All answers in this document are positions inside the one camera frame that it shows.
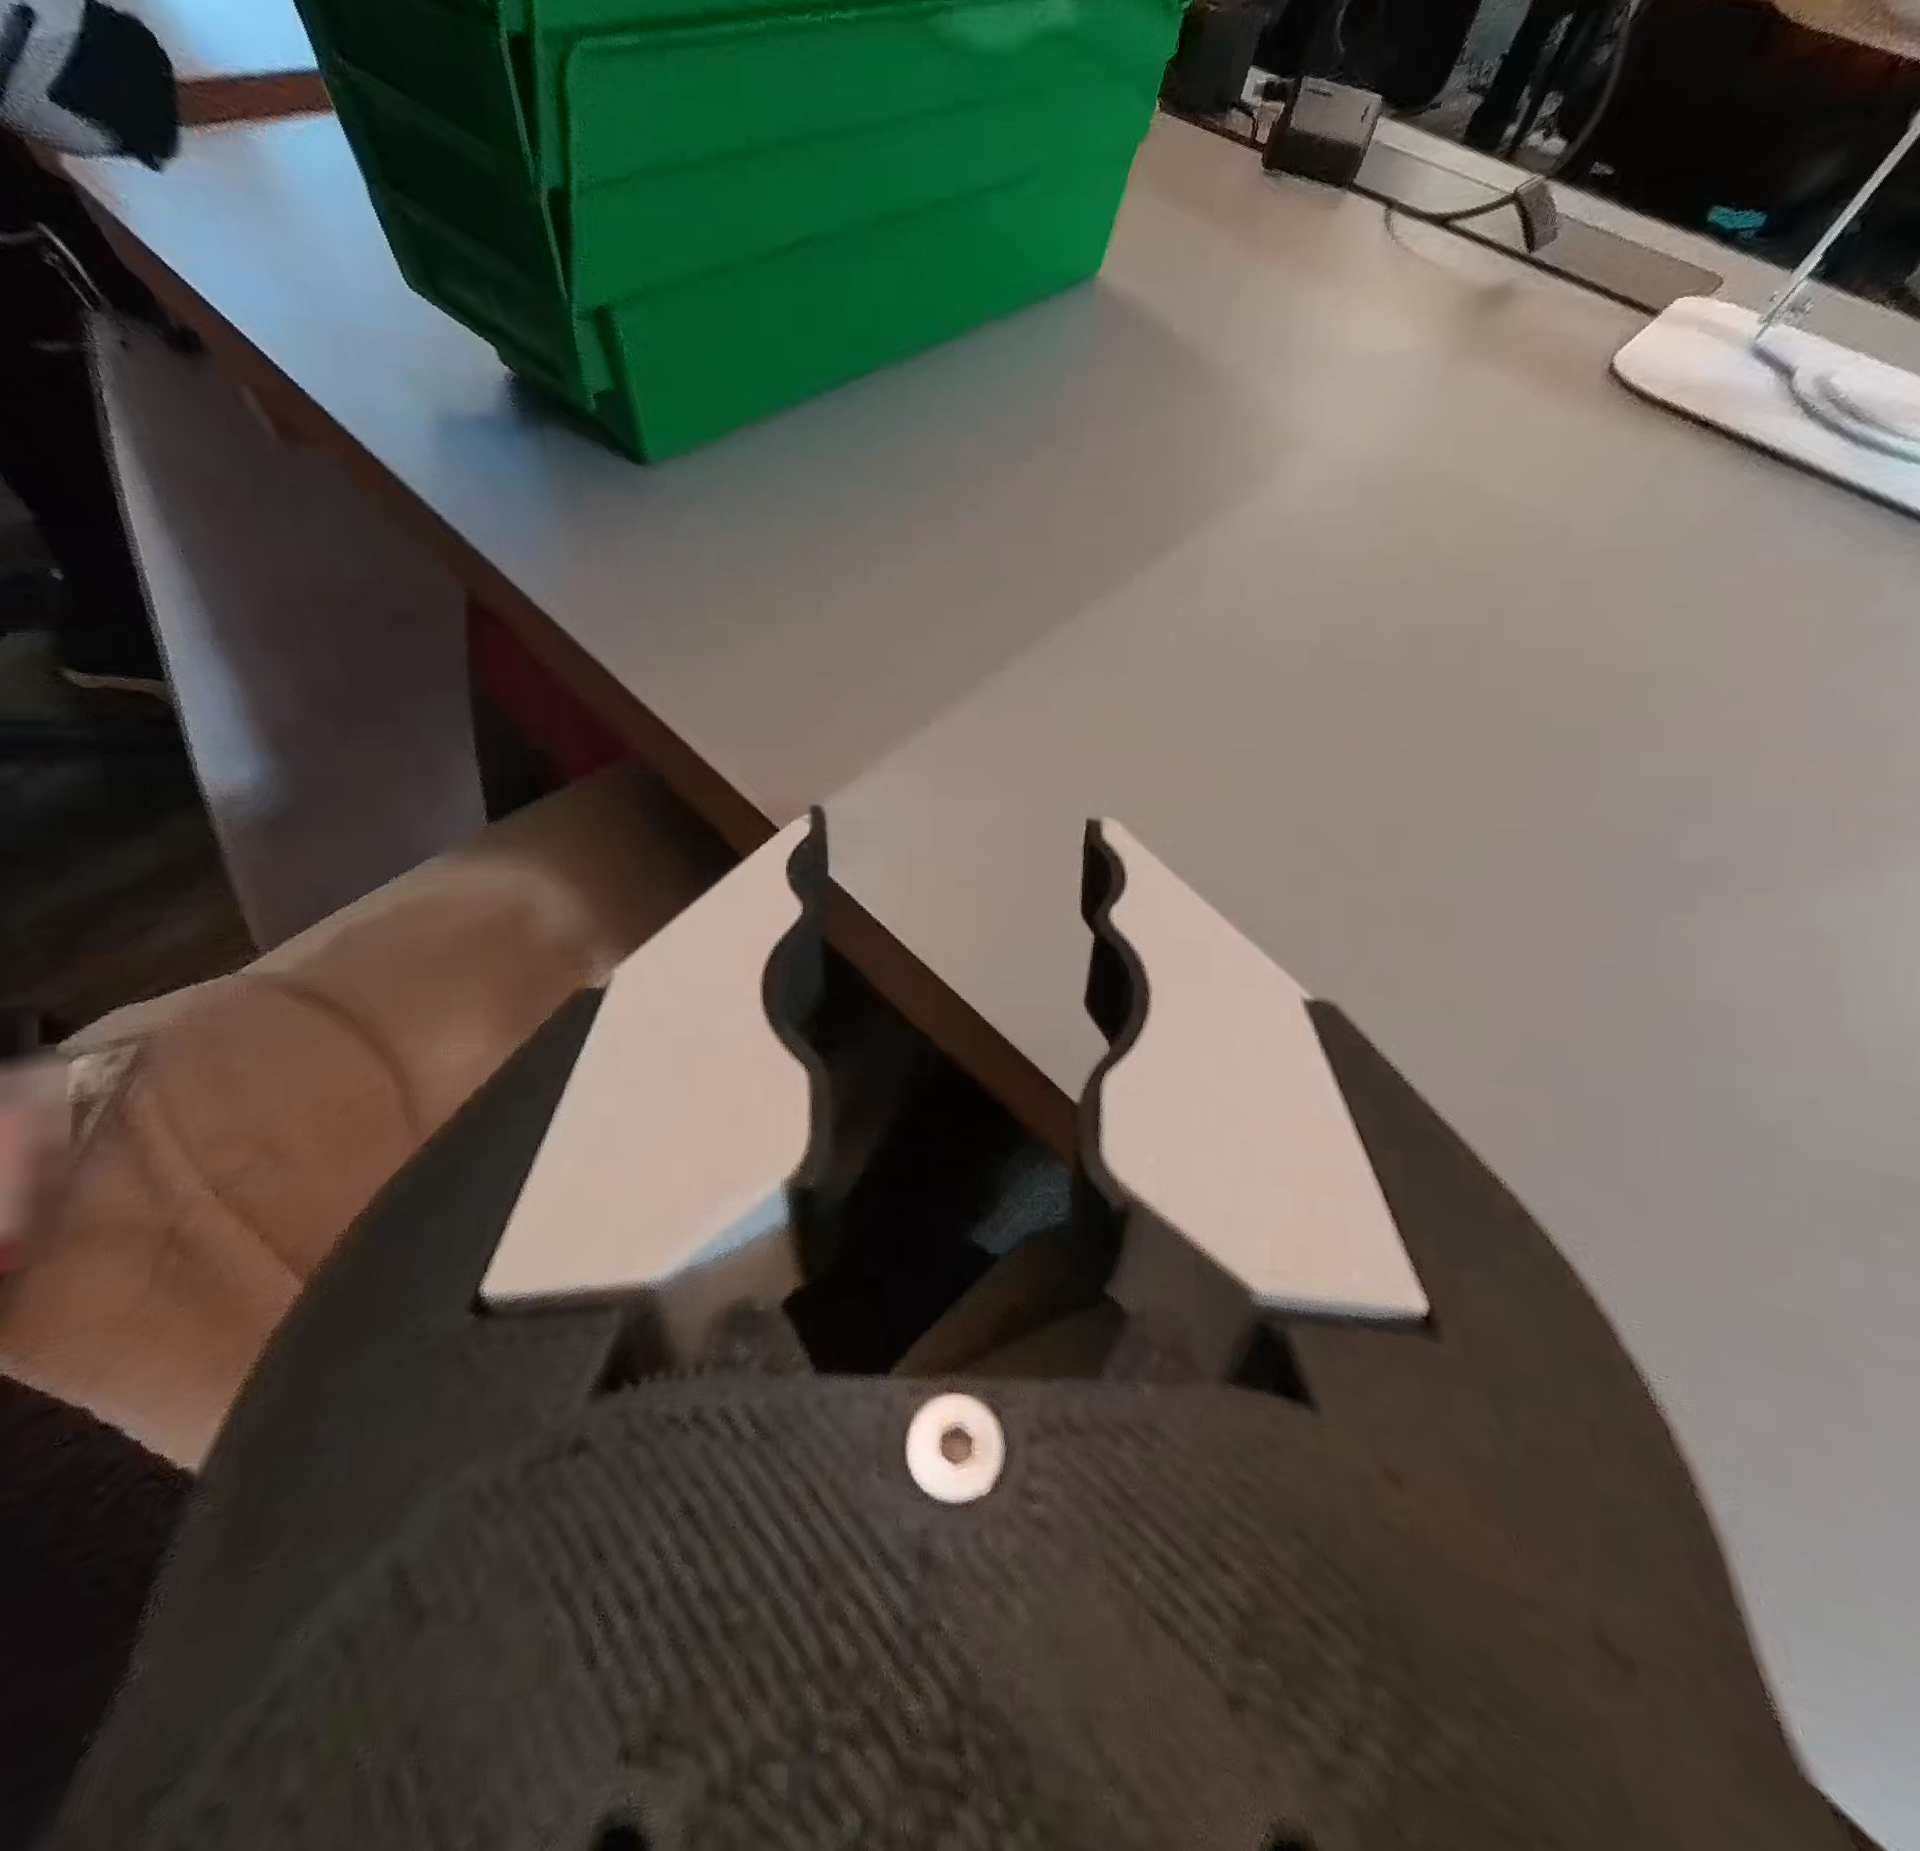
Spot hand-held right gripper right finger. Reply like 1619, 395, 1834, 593
1076, 817, 1433, 1378

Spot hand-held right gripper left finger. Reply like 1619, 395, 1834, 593
476, 805, 845, 1356

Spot grey desk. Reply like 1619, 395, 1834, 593
52, 102, 1920, 1851
111, 0, 339, 129

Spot grey desk side panel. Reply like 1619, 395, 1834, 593
83, 307, 485, 957

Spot person's beige trousers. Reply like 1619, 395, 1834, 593
0, 762, 789, 1468

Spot person's dark sweater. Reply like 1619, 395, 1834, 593
0, 1372, 195, 1851

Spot instruction sheet on stand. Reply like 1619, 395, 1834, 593
1608, 119, 1920, 521

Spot black power adapter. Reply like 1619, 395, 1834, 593
1263, 76, 1383, 179

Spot black cable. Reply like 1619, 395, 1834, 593
1342, 157, 1561, 254

